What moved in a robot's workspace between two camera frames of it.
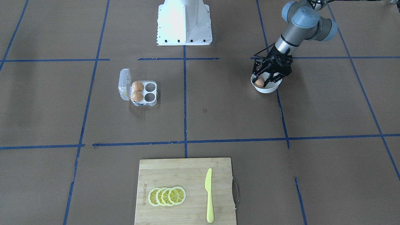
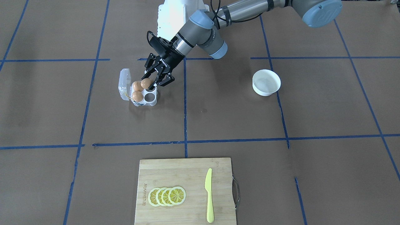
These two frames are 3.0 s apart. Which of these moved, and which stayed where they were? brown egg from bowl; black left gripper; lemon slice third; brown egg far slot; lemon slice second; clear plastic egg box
Moved: black left gripper; brown egg from bowl
Stayed: lemon slice second; lemon slice third; brown egg far slot; clear plastic egg box
